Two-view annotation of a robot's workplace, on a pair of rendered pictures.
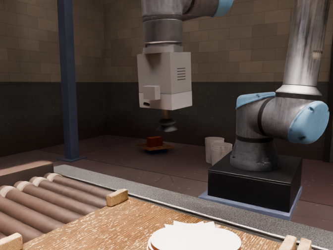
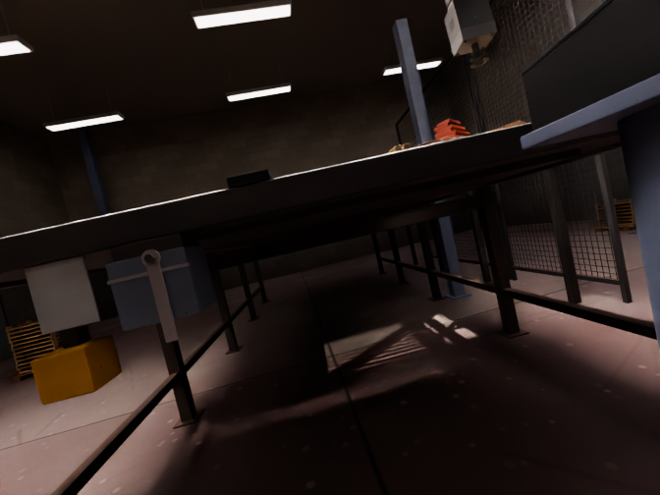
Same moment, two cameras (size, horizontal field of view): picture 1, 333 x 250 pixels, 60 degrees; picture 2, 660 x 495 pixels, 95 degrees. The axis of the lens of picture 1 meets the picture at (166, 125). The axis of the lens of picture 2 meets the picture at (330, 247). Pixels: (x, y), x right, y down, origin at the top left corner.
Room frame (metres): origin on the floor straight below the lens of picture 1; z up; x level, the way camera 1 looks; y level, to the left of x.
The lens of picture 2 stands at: (0.89, -0.86, 0.79)
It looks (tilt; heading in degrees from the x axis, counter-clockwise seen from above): 3 degrees down; 141
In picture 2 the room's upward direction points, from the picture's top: 13 degrees counter-clockwise
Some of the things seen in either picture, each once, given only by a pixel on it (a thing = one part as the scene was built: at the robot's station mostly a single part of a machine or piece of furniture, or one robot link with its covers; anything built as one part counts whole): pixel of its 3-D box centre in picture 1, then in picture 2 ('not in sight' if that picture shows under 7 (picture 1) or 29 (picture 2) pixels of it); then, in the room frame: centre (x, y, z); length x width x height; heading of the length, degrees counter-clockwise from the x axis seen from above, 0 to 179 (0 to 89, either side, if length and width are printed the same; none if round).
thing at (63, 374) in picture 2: not in sight; (68, 326); (0.16, -0.90, 0.74); 0.09 x 0.08 x 0.24; 55
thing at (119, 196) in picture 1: (117, 197); not in sight; (0.67, 0.12, 0.95); 0.06 x 0.02 x 0.03; 145
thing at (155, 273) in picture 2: not in sight; (165, 287); (0.26, -0.75, 0.77); 0.14 x 0.11 x 0.18; 55
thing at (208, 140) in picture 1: (214, 150); not in sight; (4.45, -0.75, 0.19); 0.30 x 0.30 x 0.37
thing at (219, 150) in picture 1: (221, 156); not in sight; (4.02, -0.78, 0.19); 0.30 x 0.30 x 0.37
